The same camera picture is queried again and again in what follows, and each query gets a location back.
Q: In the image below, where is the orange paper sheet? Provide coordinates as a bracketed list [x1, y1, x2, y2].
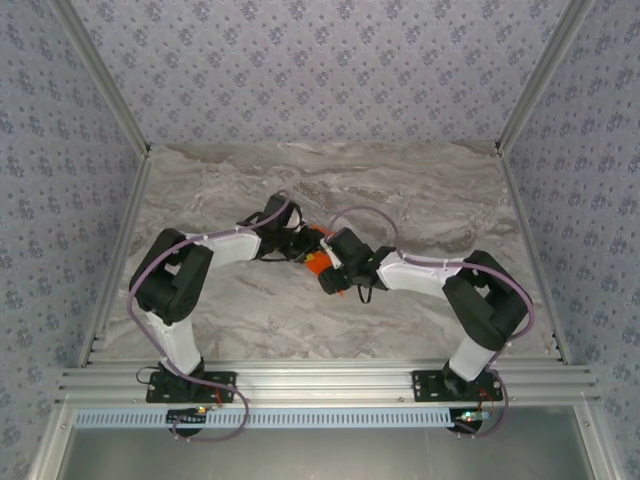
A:
[303, 225, 347, 299]

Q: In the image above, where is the grey metal tray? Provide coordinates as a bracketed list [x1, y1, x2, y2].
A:
[29, 404, 616, 480]

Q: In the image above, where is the small black circuit board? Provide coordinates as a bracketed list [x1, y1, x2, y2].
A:
[167, 407, 209, 426]
[452, 408, 494, 437]

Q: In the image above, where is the purple cable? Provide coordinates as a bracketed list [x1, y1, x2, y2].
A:
[329, 205, 536, 440]
[127, 188, 250, 444]

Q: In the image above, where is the wide aluminium mounting rail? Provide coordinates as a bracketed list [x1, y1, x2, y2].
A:
[54, 366, 601, 406]

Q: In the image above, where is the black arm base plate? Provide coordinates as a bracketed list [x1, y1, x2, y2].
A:
[145, 371, 237, 404]
[409, 369, 504, 404]

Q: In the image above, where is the grey slotted cable duct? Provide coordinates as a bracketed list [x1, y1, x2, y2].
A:
[73, 409, 496, 430]

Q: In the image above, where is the black looped base wire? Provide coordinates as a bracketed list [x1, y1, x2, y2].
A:
[136, 367, 164, 389]

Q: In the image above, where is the aluminium frame post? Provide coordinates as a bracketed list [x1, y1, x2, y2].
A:
[49, 0, 153, 160]
[494, 0, 600, 156]

